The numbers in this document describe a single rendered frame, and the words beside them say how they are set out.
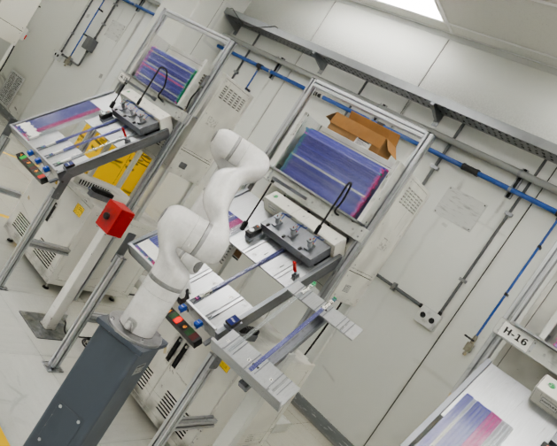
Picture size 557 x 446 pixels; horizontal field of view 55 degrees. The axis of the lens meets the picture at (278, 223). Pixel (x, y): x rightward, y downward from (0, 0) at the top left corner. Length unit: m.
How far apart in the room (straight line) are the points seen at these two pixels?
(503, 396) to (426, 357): 1.69
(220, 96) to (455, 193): 1.76
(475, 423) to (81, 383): 1.30
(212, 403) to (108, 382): 0.85
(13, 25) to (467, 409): 5.55
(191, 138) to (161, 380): 1.56
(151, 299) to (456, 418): 1.10
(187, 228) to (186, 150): 1.92
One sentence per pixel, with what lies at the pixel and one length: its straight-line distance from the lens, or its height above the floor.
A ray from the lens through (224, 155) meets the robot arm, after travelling 1.89.
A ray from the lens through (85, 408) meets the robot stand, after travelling 1.83.
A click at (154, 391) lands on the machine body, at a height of 0.17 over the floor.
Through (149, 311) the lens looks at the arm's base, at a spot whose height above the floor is 0.80.
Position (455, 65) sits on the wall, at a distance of 4.39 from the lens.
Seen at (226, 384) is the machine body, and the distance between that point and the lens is 2.48.
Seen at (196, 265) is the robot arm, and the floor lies 0.93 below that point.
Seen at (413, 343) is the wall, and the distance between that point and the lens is 3.83.
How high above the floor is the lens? 1.36
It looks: 4 degrees down
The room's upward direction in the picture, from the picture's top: 33 degrees clockwise
